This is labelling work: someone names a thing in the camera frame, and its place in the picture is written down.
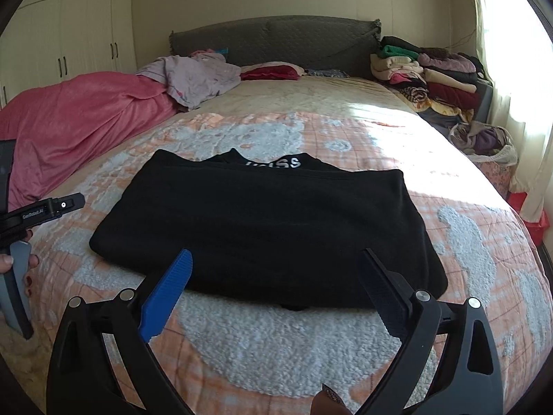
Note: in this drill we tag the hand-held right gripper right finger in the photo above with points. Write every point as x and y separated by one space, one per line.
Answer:
382 294

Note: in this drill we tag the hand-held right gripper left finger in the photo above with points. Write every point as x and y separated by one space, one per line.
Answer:
166 294

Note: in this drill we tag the black sweater with orange cuffs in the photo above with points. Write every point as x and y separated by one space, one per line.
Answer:
259 224

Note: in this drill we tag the white bag of clothes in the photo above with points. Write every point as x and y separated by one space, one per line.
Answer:
479 140

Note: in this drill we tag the stack of folded clothes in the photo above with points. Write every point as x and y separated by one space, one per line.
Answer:
432 82

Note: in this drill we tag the person's left hand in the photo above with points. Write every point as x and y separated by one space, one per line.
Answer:
32 263

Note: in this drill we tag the peach and white bed blanket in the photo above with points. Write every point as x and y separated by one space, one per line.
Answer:
259 346

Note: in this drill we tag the pink blanket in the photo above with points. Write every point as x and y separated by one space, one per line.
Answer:
77 116

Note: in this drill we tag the pink floral box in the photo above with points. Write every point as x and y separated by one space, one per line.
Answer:
497 175

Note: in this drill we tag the red box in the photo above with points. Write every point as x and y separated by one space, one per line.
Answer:
531 220

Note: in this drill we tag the cream wardrobe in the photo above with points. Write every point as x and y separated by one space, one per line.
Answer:
77 30

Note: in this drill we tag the lilac crumpled cloth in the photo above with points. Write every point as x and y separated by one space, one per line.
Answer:
194 78

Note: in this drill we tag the grey patterned cloth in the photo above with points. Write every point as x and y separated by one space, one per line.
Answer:
326 73

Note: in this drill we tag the red pillow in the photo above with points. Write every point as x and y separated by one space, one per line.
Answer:
268 72

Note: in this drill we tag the cream curtain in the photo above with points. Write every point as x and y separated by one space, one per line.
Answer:
518 73

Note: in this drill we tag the dark grey padded headboard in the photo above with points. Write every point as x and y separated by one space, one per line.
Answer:
281 39

